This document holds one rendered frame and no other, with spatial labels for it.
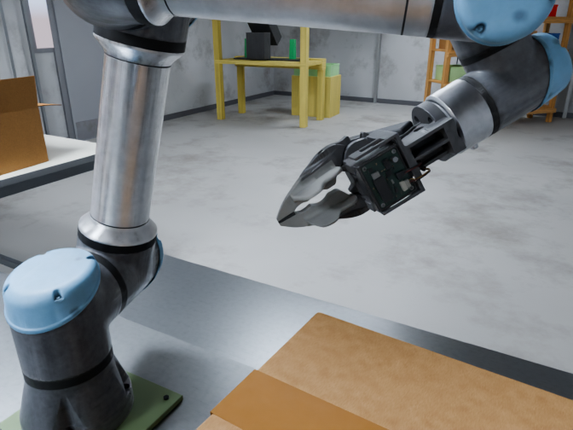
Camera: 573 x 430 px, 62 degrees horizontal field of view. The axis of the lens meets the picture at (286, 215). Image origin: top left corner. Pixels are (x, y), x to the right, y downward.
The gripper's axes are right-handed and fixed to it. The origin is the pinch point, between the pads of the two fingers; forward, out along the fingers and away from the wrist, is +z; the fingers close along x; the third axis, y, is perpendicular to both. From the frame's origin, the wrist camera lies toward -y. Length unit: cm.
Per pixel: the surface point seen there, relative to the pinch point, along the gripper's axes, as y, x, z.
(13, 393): -18, 7, 50
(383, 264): -206, 120, -42
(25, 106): -168, -50, 66
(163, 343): -26.3, 16.4, 29.7
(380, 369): 23.3, 7.1, 0.6
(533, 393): 27.5, 12.2, -7.6
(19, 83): -164, -58, 61
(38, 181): -169, -22, 81
